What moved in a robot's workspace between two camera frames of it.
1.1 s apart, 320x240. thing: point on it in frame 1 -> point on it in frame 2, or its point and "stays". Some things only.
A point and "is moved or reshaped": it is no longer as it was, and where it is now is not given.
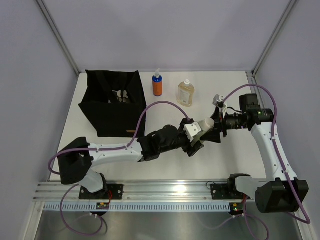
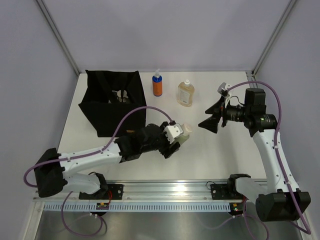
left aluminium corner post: (59, 35) stays
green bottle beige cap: (206, 125) is moved or reshaped
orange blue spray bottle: (157, 84) stays
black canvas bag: (115, 101) stays
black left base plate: (114, 191) stays
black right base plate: (225, 191) stays
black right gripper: (213, 136) -> (211, 124)
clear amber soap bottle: (185, 93) stays
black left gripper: (190, 150) -> (167, 151)
